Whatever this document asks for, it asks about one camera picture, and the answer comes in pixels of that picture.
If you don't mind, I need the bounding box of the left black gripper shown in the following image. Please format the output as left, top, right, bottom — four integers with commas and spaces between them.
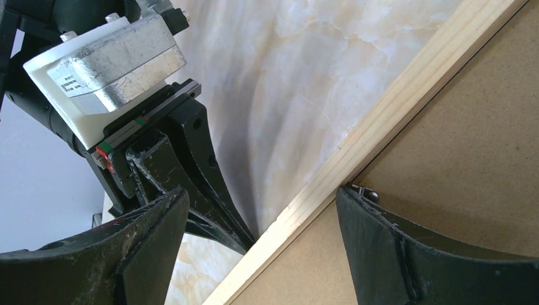
1, 1, 200, 217

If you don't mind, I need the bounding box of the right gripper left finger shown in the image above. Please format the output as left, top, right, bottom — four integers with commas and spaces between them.
1, 188, 189, 304

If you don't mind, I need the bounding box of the wooden picture frame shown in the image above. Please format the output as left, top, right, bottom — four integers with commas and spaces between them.
206, 0, 525, 304

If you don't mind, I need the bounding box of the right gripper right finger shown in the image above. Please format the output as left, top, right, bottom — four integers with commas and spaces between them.
336, 186, 538, 304

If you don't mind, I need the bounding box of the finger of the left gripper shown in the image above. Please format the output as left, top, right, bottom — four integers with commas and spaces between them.
125, 130, 249, 255
168, 97, 255, 253

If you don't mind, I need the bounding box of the brown frame backing board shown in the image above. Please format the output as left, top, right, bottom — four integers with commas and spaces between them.
231, 1, 538, 304

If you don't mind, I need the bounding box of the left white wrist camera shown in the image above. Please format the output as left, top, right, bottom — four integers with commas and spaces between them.
23, 14, 186, 149

